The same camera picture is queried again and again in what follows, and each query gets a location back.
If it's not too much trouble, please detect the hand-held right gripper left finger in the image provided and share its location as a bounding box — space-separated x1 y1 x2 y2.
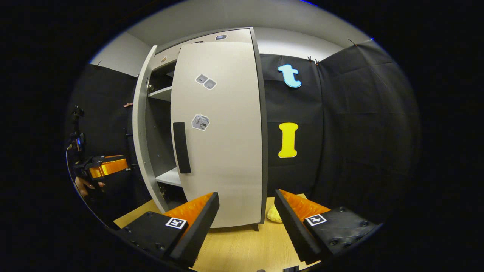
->
113 192 220 268

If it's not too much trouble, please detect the beige cabinet drawer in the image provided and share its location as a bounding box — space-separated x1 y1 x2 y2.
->
153 28 253 70

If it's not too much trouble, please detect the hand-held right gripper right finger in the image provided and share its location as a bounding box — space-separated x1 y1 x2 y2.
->
275 189 379 265

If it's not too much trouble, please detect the white cabinet door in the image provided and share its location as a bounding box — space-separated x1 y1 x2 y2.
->
132 45 171 214
170 41 264 228

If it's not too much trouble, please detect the black door handle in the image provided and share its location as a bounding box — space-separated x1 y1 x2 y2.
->
173 122 192 174

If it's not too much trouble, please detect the white cabinet shelf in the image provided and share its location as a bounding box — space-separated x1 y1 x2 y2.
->
148 86 172 102

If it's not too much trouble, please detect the white and grey cabinet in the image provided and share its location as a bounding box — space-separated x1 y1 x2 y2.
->
146 27 269 232

